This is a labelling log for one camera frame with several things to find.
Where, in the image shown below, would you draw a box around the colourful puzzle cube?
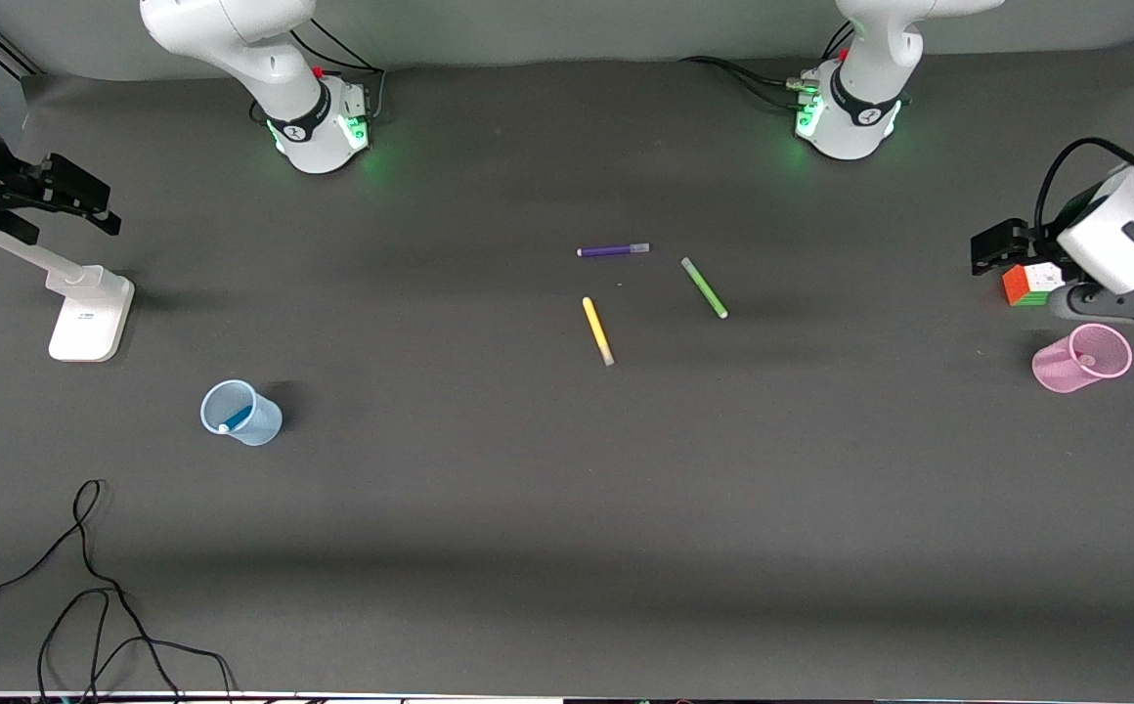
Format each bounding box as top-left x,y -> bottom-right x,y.
1003,262 -> 1066,308

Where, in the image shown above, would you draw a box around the white stand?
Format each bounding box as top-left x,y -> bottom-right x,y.
0,229 -> 136,363

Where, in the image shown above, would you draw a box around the translucent pink plastic cup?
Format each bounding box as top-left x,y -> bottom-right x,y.
1031,324 -> 1133,394

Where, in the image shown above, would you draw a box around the translucent blue plastic cup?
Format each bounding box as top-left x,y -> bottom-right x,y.
200,379 -> 284,448

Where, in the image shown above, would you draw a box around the green marker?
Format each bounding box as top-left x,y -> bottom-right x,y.
680,256 -> 729,320

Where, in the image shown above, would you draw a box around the yellow marker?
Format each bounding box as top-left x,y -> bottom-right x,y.
582,296 -> 616,368

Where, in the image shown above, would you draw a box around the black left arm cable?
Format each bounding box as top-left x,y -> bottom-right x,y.
1034,137 -> 1134,234

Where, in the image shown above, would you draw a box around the black right base cables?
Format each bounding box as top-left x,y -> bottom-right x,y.
289,14 -> 388,120

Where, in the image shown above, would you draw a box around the black base cables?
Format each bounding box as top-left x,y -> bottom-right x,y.
678,23 -> 857,109
289,14 -> 388,120

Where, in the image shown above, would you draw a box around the thin black looped cable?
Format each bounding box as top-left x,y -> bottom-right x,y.
0,479 -> 182,703

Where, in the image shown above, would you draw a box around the black left base cables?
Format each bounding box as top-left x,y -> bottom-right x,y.
678,23 -> 857,109

